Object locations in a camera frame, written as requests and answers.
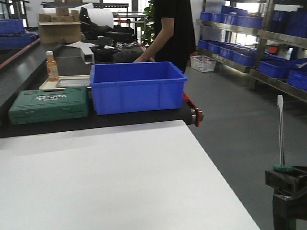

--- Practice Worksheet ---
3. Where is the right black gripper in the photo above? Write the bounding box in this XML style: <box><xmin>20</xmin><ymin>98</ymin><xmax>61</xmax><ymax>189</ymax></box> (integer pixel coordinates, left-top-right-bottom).
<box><xmin>265</xmin><ymin>166</ymin><xmax>307</xmax><ymax>230</ymax></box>

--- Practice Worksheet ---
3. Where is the green-handled screwdriver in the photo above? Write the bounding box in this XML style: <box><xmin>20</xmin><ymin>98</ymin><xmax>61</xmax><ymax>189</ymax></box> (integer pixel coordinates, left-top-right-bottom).
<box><xmin>273</xmin><ymin>94</ymin><xmax>293</xmax><ymax>172</ymax></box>

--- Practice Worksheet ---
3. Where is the metal tray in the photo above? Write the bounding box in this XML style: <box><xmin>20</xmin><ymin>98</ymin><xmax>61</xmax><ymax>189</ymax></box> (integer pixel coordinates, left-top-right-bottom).
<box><xmin>56</xmin><ymin>79</ymin><xmax>90</xmax><ymax>88</ymax></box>

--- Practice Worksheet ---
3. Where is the beige plastic tray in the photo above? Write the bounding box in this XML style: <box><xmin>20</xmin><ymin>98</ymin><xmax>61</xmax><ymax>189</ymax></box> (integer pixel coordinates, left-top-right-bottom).
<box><xmin>39</xmin><ymin>75</ymin><xmax>90</xmax><ymax>91</ymax></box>

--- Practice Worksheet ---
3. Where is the metal storage shelf rack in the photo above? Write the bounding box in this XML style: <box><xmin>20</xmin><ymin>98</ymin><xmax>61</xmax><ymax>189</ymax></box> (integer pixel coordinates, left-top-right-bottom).
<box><xmin>196</xmin><ymin>0</ymin><xmax>307</xmax><ymax>102</ymax></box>

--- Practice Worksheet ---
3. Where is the white plastic basket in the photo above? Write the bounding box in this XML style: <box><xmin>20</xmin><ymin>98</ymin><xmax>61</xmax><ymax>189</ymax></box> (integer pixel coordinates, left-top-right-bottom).
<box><xmin>190</xmin><ymin>55</ymin><xmax>216</xmax><ymax>73</ymax></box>

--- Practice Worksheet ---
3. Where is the person in black shirt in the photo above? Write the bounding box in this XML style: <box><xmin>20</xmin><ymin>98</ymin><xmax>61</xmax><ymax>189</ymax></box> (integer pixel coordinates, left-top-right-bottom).
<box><xmin>134</xmin><ymin>0</ymin><xmax>196</xmax><ymax>72</ymax></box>

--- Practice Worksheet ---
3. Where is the large blue plastic bin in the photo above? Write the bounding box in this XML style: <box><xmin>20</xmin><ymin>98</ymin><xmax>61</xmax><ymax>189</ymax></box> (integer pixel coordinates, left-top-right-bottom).
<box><xmin>90</xmin><ymin>62</ymin><xmax>188</xmax><ymax>115</ymax></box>

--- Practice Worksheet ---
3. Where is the black folded cloth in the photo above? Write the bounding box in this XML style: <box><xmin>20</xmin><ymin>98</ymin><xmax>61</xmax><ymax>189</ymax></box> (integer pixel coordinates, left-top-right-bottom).
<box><xmin>112</xmin><ymin>50</ymin><xmax>143</xmax><ymax>63</ymax></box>

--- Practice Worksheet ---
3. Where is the green potted plant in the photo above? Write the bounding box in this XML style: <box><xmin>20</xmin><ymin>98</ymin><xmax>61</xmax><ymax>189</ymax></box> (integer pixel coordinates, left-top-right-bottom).
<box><xmin>139</xmin><ymin>0</ymin><xmax>155</xmax><ymax>47</ymax></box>

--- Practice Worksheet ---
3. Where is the black bag on conveyor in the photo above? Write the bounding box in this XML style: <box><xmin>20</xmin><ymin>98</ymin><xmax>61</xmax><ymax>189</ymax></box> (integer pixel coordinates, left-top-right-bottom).
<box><xmin>90</xmin><ymin>46</ymin><xmax>119</xmax><ymax>63</ymax></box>

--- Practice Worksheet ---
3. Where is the white square tube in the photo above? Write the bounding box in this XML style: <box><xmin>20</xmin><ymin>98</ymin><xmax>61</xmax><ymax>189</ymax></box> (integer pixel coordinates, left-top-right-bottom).
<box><xmin>80</xmin><ymin>46</ymin><xmax>94</xmax><ymax>64</ymax></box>

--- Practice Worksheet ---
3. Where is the orange juice bottle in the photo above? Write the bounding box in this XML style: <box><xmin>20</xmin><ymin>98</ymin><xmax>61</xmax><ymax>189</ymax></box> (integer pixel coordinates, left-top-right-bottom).
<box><xmin>46</xmin><ymin>51</ymin><xmax>59</xmax><ymax>82</ymax></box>

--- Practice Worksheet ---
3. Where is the green SATA tool case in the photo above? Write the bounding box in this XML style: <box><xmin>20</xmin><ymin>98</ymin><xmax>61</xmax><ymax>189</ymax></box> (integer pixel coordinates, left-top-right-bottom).
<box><xmin>8</xmin><ymin>87</ymin><xmax>89</xmax><ymax>125</ymax></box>

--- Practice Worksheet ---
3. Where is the large cardboard box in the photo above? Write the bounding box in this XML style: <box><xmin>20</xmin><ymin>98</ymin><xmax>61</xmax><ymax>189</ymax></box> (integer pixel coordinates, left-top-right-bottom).
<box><xmin>38</xmin><ymin>22</ymin><xmax>82</xmax><ymax>44</ymax></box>

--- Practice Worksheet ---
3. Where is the blue bin with parts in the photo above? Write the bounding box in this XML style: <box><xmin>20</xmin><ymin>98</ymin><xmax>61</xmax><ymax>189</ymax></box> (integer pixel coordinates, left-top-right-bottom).
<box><xmin>0</xmin><ymin>33</ymin><xmax>39</xmax><ymax>49</ymax></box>

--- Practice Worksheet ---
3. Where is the blue bin stacked upper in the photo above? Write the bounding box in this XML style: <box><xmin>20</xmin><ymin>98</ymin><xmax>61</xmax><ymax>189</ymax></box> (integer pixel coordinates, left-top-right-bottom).
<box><xmin>0</xmin><ymin>19</ymin><xmax>25</xmax><ymax>35</ymax></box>

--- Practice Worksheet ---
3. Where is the red conveyor end bracket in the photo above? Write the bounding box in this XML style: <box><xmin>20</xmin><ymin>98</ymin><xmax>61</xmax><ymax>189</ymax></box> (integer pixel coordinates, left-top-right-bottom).
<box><xmin>183</xmin><ymin>92</ymin><xmax>204</xmax><ymax>127</ymax></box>

